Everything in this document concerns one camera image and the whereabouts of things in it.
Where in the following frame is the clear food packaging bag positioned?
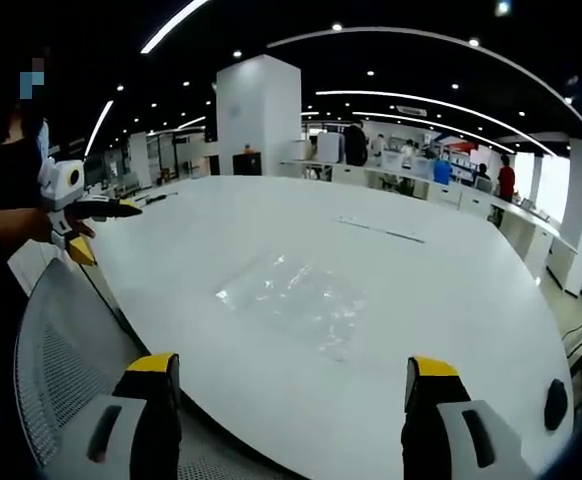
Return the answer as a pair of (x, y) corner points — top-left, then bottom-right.
(214, 251), (373, 364)

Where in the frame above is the person's black shirt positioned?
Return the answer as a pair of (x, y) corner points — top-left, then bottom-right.
(0, 112), (46, 212)

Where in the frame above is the white square pillar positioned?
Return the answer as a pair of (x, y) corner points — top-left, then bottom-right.
(215, 53), (303, 177)

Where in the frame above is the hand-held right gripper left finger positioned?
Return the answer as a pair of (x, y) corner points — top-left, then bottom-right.
(45, 352), (183, 480)

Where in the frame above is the person's left hand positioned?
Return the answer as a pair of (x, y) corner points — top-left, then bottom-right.
(64, 212), (97, 241)

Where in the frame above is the black cabinet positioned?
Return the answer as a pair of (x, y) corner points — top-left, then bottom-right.
(231, 151), (263, 177)

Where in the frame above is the grey mesh office chair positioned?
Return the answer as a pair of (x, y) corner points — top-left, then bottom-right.
(13, 257), (292, 480)

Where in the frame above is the black tool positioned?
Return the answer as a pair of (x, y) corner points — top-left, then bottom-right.
(134, 191), (180, 206)

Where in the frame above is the black round puck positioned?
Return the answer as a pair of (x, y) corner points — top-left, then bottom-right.
(543, 378), (570, 433)

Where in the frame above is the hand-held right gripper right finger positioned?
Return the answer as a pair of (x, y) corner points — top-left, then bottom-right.
(400, 355), (537, 480)

